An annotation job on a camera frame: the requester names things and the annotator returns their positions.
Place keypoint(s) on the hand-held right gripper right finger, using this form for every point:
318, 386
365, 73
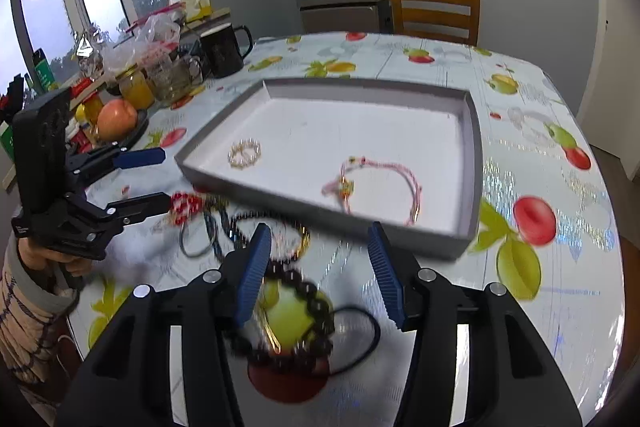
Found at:
385, 279

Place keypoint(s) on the thin silver bangle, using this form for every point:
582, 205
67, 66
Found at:
187, 252

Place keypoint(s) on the clear plastic bag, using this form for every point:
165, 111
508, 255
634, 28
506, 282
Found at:
155, 29

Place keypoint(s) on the fruit-print tablecloth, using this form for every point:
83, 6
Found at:
525, 147

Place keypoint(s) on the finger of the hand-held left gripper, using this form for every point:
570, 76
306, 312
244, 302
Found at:
142, 157
140, 204

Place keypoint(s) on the person's left hand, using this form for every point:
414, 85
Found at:
55, 269

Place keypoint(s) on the grey cardboard tray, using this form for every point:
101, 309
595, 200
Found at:
350, 127

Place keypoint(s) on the person's left forearm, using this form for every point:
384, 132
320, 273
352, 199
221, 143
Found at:
25, 327

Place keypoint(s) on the red apple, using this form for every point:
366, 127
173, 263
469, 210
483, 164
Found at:
116, 119

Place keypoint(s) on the small yellow jar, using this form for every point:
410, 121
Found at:
90, 112

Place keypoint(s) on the green carton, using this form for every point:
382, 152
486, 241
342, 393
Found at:
44, 69

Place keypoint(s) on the grey dispenser cabinet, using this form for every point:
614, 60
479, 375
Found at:
340, 17

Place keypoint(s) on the black mug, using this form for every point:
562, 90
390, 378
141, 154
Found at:
222, 52

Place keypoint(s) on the glass jar with orange contents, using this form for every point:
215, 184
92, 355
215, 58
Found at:
135, 92

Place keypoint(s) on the dark plate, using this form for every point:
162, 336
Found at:
142, 119

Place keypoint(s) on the glass mug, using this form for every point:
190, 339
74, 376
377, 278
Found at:
170, 79

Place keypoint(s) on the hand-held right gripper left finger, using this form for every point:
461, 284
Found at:
252, 279

